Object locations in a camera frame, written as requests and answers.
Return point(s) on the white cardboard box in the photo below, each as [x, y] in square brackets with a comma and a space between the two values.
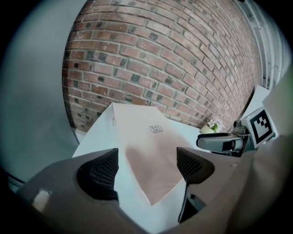
[151, 155]

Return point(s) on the white baseboard box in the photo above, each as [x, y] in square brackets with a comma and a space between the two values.
[80, 137]

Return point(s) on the white ceiling pipes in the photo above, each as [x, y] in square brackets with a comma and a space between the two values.
[263, 41]

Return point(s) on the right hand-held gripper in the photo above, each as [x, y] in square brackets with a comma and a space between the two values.
[261, 128]

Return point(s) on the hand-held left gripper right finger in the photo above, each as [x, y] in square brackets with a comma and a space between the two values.
[217, 189]

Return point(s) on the white vase with flowers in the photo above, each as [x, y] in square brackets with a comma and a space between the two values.
[214, 126]

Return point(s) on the grey partition board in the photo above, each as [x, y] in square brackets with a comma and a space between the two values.
[34, 80]

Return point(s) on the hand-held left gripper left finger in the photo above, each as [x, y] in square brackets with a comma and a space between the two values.
[57, 182]

